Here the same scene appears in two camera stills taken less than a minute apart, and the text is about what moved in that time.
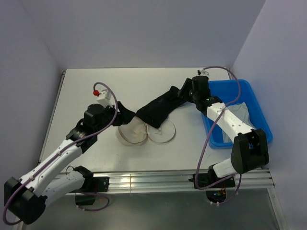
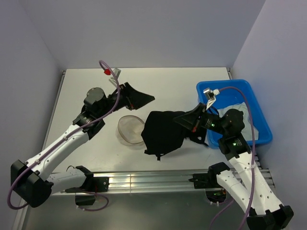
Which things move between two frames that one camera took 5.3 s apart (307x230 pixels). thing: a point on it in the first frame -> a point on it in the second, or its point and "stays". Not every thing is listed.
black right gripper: x=183 y=92 -> x=190 y=119
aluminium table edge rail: x=138 y=182 stays
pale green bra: x=241 y=110 stays
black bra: x=156 y=112 -> x=161 y=134
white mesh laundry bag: x=137 y=130 stays
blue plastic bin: x=227 y=90 stays
